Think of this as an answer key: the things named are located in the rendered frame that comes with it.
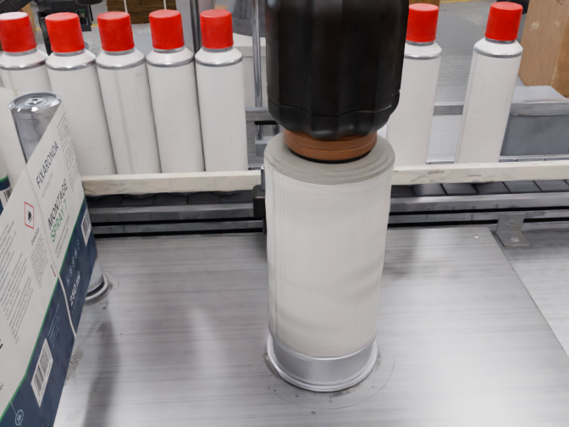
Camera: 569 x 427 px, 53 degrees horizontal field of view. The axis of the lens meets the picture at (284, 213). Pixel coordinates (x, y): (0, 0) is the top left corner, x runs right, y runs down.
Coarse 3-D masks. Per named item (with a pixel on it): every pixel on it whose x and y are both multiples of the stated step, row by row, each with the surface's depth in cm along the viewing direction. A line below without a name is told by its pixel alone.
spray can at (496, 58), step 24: (504, 24) 60; (480, 48) 62; (504, 48) 60; (480, 72) 62; (504, 72) 61; (480, 96) 64; (504, 96) 63; (480, 120) 65; (504, 120) 65; (480, 144) 66
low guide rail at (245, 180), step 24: (408, 168) 65; (432, 168) 65; (456, 168) 65; (480, 168) 65; (504, 168) 66; (528, 168) 66; (552, 168) 66; (96, 192) 65; (120, 192) 65; (144, 192) 65
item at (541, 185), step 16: (512, 160) 74; (528, 160) 74; (544, 160) 75; (160, 192) 68; (208, 192) 68; (240, 192) 68; (400, 192) 68; (416, 192) 68; (432, 192) 68; (448, 192) 68; (464, 192) 67; (480, 192) 68; (496, 192) 68; (512, 192) 68; (528, 192) 68; (544, 192) 68
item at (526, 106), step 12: (252, 108) 68; (264, 108) 68; (444, 108) 69; (456, 108) 69; (516, 108) 70; (528, 108) 70; (540, 108) 70; (552, 108) 70; (564, 108) 70; (252, 120) 69
